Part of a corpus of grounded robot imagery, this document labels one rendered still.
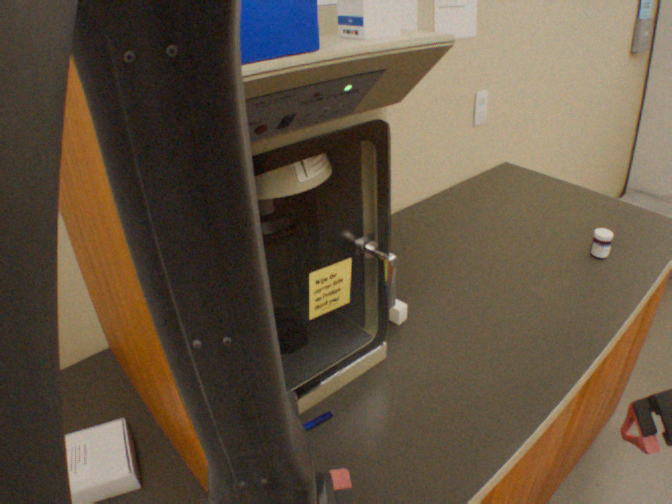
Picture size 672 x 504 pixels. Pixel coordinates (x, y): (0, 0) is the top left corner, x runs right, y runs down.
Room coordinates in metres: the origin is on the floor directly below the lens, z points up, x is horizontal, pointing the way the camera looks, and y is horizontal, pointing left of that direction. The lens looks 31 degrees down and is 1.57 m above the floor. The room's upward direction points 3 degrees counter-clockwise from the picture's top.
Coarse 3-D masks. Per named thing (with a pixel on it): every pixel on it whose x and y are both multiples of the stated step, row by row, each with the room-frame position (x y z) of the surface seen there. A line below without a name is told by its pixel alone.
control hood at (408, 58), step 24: (336, 48) 0.48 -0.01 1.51; (360, 48) 0.48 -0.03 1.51; (384, 48) 0.50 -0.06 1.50; (408, 48) 0.53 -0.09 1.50; (432, 48) 0.55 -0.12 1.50; (264, 72) 0.41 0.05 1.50; (288, 72) 0.43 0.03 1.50; (312, 72) 0.45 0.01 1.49; (336, 72) 0.48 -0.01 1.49; (360, 72) 0.51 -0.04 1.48; (408, 72) 0.57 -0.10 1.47; (384, 96) 0.60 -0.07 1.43
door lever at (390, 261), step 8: (368, 248) 0.62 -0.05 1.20; (376, 248) 0.62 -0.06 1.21; (368, 256) 0.62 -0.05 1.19; (376, 256) 0.60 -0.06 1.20; (384, 256) 0.59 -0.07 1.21; (392, 256) 0.59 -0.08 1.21; (384, 264) 0.59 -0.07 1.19; (392, 264) 0.58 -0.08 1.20; (384, 272) 0.59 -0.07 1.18; (392, 272) 0.58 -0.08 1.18; (384, 280) 0.59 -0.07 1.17; (392, 280) 0.58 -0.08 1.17; (384, 288) 0.59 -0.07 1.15; (392, 288) 0.58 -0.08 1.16; (384, 296) 0.59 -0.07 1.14; (392, 296) 0.58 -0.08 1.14; (384, 304) 0.59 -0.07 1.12; (392, 304) 0.58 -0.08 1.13
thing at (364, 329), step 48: (336, 144) 0.59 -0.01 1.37; (384, 144) 0.64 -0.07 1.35; (288, 192) 0.54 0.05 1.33; (336, 192) 0.59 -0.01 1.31; (384, 192) 0.64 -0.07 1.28; (288, 240) 0.54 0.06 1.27; (336, 240) 0.59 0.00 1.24; (384, 240) 0.64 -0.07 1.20; (288, 288) 0.53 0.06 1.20; (288, 336) 0.53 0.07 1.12; (336, 336) 0.58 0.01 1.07; (384, 336) 0.64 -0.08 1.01; (288, 384) 0.52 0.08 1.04
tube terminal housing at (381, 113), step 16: (320, 16) 0.60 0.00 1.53; (336, 16) 0.61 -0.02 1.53; (320, 32) 0.60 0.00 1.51; (336, 32) 0.61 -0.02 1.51; (368, 112) 0.64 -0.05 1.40; (384, 112) 0.66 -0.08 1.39; (320, 128) 0.59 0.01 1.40; (336, 128) 0.61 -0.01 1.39; (256, 144) 0.53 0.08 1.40; (272, 144) 0.55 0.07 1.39; (288, 144) 0.56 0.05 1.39; (384, 352) 0.66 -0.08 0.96; (352, 368) 0.61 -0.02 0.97; (368, 368) 0.64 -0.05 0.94; (336, 384) 0.59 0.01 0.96; (304, 400) 0.55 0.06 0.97; (320, 400) 0.57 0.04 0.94
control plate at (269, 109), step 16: (336, 80) 0.49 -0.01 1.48; (352, 80) 0.51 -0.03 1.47; (368, 80) 0.53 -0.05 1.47; (272, 96) 0.44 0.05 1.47; (288, 96) 0.46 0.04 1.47; (304, 96) 0.48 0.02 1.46; (320, 96) 0.50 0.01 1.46; (336, 96) 0.52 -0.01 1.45; (352, 96) 0.54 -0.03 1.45; (256, 112) 0.45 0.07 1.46; (272, 112) 0.47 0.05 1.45; (288, 112) 0.49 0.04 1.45; (304, 112) 0.51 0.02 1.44; (320, 112) 0.53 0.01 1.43; (336, 112) 0.55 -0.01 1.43; (272, 128) 0.50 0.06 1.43; (288, 128) 0.52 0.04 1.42
